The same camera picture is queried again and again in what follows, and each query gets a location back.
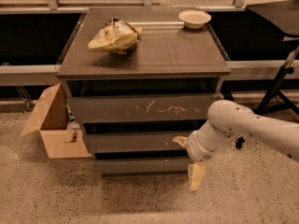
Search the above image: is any black rolling side table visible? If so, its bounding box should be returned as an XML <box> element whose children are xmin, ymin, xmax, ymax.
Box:
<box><xmin>216</xmin><ymin>0</ymin><xmax>299</xmax><ymax>150</ymax></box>

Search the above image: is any grey bottom drawer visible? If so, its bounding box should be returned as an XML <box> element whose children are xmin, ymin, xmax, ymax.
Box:
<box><xmin>95</xmin><ymin>157</ymin><xmax>191</xmax><ymax>175</ymax></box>

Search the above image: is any white paper bowl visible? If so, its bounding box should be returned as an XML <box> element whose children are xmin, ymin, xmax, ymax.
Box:
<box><xmin>178</xmin><ymin>10</ymin><xmax>211</xmax><ymax>30</ymax></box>

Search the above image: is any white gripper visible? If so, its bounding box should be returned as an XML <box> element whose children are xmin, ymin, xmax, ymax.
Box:
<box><xmin>172</xmin><ymin>130</ymin><xmax>221</xmax><ymax>191</ymax></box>

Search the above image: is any open cardboard box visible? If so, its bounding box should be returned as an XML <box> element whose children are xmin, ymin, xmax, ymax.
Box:
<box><xmin>21</xmin><ymin>84</ymin><xmax>90</xmax><ymax>159</ymax></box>

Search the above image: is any yellow crumpled chip bag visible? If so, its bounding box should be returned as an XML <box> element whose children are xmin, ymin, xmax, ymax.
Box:
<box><xmin>88</xmin><ymin>18</ymin><xmax>142</xmax><ymax>55</ymax></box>

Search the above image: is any grey middle drawer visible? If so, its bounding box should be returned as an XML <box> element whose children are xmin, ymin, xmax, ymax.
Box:
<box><xmin>83</xmin><ymin>131</ymin><xmax>192</xmax><ymax>153</ymax></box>

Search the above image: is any grey drawer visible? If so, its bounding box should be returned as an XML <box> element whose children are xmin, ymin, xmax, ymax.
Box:
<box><xmin>68</xmin><ymin>94</ymin><xmax>221</xmax><ymax>123</ymax></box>
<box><xmin>95</xmin><ymin>157</ymin><xmax>191</xmax><ymax>175</ymax></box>
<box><xmin>83</xmin><ymin>131</ymin><xmax>192</xmax><ymax>153</ymax></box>

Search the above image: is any dark grey drawer cabinet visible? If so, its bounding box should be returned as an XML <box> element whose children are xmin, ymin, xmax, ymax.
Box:
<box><xmin>58</xmin><ymin>7</ymin><xmax>230</xmax><ymax>164</ymax></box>

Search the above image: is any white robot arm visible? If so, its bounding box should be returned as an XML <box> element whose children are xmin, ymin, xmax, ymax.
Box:
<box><xmin>173</xmin><ymin>100</ymin><xmax>299</xmax><ymax>191</ymax></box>

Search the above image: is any grey top drawer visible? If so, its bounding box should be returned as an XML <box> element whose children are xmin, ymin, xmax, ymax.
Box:
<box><xmin>68</xmin><ymin>94</ymin><xmax>221</xmax><ymax>123</ymax></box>

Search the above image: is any green bottle in box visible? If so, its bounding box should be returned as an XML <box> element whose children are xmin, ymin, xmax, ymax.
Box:
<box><xmin>65</xmin><ymin>103</ymin><xmax>75</xmax><ymax>122</ymax></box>

